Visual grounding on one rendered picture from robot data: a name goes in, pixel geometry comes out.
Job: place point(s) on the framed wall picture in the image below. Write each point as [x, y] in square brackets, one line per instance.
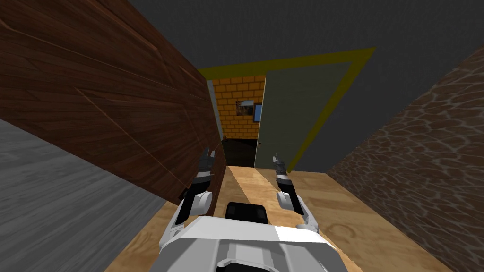
[245, 108]

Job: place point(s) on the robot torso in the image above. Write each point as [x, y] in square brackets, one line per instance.
[242, 241]

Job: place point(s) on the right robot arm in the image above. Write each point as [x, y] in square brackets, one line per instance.
[289, 198]

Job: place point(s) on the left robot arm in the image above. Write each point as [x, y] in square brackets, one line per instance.
[199, 200]

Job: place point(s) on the grey-green door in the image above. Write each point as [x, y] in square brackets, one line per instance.
[295, 113]

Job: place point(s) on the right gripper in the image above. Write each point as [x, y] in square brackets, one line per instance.
[281, 170]

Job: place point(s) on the blue window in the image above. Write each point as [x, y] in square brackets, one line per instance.
[258, 112]

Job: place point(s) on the brown wooden door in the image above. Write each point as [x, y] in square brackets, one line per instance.
[94, 83]

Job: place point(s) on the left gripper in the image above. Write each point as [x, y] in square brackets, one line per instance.
[205, 168]

